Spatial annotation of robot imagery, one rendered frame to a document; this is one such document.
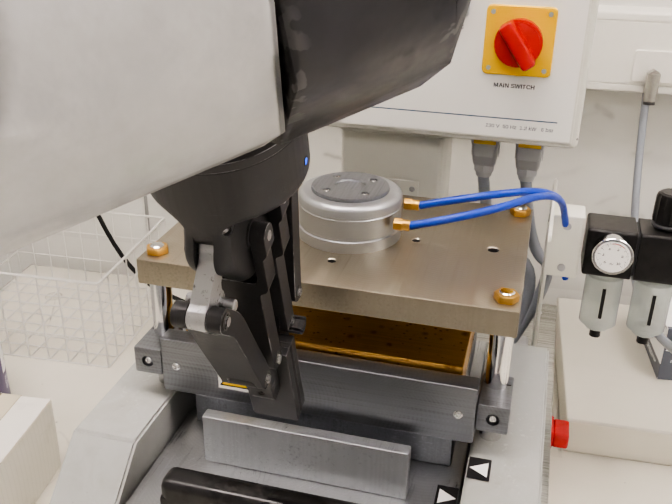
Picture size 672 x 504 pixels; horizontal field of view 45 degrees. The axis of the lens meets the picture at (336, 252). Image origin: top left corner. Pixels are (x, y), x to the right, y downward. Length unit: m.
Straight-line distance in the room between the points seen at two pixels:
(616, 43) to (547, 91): 0.40
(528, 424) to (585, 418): 0.38
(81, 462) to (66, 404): 0.48
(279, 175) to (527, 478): 0.31
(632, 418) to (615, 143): 0.38
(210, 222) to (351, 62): 0.17
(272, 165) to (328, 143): 0.86
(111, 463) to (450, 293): 0.26
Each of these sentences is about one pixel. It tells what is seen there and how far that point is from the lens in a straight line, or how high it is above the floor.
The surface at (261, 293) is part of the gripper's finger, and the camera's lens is 0.40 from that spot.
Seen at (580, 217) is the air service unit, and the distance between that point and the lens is 0.73.
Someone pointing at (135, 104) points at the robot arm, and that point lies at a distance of 0.17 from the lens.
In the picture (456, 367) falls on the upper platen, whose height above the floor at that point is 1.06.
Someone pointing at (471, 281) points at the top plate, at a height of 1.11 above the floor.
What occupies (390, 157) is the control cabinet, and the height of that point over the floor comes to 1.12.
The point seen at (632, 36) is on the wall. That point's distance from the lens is 1.09.
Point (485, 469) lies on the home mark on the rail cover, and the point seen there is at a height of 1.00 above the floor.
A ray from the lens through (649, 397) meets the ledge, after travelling 1.05.
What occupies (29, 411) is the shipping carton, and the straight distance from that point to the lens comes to 0.93.
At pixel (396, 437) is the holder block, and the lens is 0.61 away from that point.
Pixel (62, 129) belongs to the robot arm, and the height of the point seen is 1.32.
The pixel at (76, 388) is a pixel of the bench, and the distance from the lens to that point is 1.11.
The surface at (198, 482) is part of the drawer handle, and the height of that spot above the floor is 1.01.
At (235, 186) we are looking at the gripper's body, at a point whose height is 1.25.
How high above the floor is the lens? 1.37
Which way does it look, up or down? 26 degrees down
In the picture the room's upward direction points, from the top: 1 degrees clockwise
